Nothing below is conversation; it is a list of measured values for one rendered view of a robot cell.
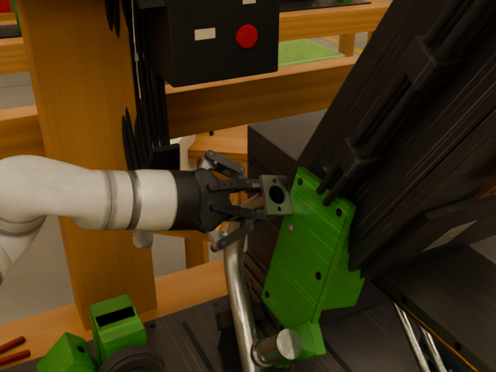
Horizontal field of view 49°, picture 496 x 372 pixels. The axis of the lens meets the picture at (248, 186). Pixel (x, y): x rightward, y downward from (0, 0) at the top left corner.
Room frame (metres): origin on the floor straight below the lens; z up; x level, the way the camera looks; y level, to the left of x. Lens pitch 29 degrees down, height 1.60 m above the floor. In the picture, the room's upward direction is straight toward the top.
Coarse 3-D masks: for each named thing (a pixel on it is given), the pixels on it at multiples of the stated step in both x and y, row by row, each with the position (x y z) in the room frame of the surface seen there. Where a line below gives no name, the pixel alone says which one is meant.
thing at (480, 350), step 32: (448, 256) 0.64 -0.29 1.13; (480, 256) 0.64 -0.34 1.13; (384, 288) 0.59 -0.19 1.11; (416, 288) 0.57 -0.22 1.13; (448, 288) 0.57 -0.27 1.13; (480, 288) 0.57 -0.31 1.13; (416, 320) 0.53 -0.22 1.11; (448, 320) 0.51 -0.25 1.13; (480, 320) 0.51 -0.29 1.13; (480, 352) 0.46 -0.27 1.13
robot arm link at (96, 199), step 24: (0, 168) 0.48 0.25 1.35; (24, 168) 0.49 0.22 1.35; (48, 168) 0.51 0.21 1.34; (72, 168) 0.53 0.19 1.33; (0, 192) 0.46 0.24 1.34; (24, 192) 0.47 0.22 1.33; (48, 192) 0.48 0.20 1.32; (72, 192) 0.50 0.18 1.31; (96, 192) 0.52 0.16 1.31; (120, 192) 0.53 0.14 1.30; (0, 216) 0.46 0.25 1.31; (24, 216) 0.47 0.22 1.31; (72, 216) 0.49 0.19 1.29; (96, 216) 0.51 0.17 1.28; (120, 216) 0.52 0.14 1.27
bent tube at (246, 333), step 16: (272, 176) 0.65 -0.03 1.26; (272, 192) 0.65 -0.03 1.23; (288, 192) 0.64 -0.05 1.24; (272, 208) 0.61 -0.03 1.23; (288, 208) 0.62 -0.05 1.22; (240, 240) 0.67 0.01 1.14; (224, 256) 0.67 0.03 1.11; (240, 256) 0.66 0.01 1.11; (224, 272) 0.65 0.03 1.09; (240, 272) 0.65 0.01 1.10; (240, 288) 0.63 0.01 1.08; (240, 304) 0.61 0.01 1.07; (240, 320) 0.59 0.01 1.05; (240, 336) 0.58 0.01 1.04; (256, 336) 0.58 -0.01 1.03; (240, 352) 0.56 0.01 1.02; (256, 368) 0.54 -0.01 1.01
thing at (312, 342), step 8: (296, 328) 0.54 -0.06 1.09; (304, 328) 0.52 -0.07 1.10; (312, 328) 0.52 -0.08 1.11; (272, 336) 0.57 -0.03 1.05; (304, 336) 0.52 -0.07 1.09; (312, 336) 0.51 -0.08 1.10; (320, 336) 0.52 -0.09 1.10; (304, 344) 0.51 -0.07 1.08; (312, 344) 0.50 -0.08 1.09; (320, 344) 0.51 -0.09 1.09; (304, 352) 0.51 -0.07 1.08; (312, 352) 0.50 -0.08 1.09; (320, 352) 0.50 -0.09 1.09; (280, 360) 0.54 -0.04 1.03; (288, 360) 0.53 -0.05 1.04; (296, 360) 0.51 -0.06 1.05; (304, 360) 0.52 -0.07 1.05
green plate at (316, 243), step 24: (312, 192) 0.60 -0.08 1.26; (288, 216) 0.63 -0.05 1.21; (312, 216) 0.59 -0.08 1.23; (336, 216) 0.55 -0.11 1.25; (288, 240) 0.61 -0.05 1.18; (312, 240) 0.57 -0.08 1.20; (336, 240) 0.54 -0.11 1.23; (288, 264) 0.59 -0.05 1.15; (312, 264) 0.56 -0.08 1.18; (336, 264) 0.54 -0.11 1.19; (264, 288) 0.62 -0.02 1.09; (288, 288) 0.58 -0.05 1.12; (312, 288) 0.54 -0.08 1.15; (336, 288) 0.55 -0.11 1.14; (360, 288) 0.57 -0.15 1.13; (288, 312) 0.56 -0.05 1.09; (312, 312) 0.53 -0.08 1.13
